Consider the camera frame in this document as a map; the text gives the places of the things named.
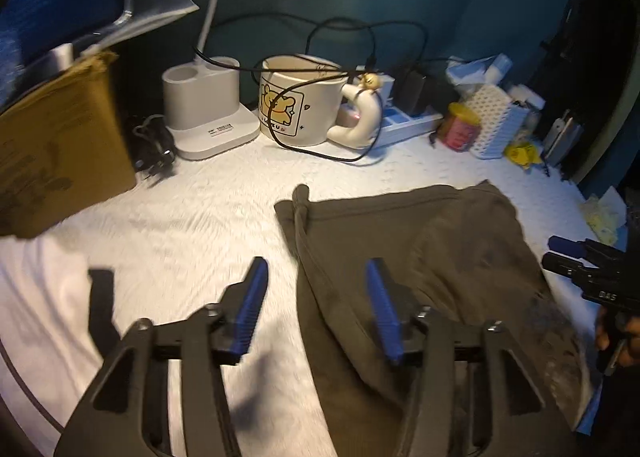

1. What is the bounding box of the white desk lamp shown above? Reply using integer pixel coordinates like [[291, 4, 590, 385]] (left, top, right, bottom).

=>
[[161, 0, 261, 161]]

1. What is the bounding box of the red tin can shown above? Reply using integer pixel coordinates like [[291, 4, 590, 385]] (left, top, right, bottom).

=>
[[437, 103, 482, 152]]

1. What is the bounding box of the black cloth strip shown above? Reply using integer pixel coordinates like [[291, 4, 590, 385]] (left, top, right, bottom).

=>
[[87, 267, 121, 344]]

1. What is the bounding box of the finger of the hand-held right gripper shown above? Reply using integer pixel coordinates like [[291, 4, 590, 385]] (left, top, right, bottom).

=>
[[548, 235, 588, 259], [541, 251, 586, 280]]

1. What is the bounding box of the cardboard box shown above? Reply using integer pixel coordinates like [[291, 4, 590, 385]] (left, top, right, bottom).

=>
[[0, 51, 138, 240]]

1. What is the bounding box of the dark brown t-shirt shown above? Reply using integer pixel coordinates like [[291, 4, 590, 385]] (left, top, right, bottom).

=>
[[274, 180, 593, 457]]

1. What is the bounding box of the black cable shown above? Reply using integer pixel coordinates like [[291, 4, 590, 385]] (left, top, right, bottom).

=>
[[192, 12, 431, 162]]

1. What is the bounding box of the white perforated basket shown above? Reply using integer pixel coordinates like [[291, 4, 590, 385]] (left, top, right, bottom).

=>
[[462, 85, 528, 160]]

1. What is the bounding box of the person's right hand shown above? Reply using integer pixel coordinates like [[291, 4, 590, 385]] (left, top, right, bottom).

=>
[[594, 311, 640, 368]]

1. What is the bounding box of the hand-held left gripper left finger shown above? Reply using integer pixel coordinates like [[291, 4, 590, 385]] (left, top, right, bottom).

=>
[[52, 257, 270, 457]]

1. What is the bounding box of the yellow snack bag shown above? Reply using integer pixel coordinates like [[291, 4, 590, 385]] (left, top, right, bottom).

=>
[[505, 143, 543, 170]]

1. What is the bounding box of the cream cartoon mug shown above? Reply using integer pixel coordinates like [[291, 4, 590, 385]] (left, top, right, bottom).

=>
[[257, 54, 386, 148]]

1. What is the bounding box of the yellow tissue pack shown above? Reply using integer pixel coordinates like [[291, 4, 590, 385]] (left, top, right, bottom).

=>
[[580, 187, 628, 245]]

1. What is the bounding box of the white textured tablecloth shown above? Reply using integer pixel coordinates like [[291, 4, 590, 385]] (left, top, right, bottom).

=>
[[0, 134, 631, 457]]

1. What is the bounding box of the clear snack jar white lid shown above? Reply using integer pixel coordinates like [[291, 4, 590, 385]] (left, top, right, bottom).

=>
[[509, 84, 547, 138]]

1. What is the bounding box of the black plug cord bundle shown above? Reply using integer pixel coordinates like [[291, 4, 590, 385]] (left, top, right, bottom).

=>
[[131, 114, 178, 182]]

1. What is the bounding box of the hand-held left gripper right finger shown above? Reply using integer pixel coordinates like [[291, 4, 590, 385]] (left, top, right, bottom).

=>
[[365, 258, 558, 457]]

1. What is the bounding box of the person's dark clothing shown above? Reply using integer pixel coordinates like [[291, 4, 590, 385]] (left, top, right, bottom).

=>
[[575, 367, 640, 457]]

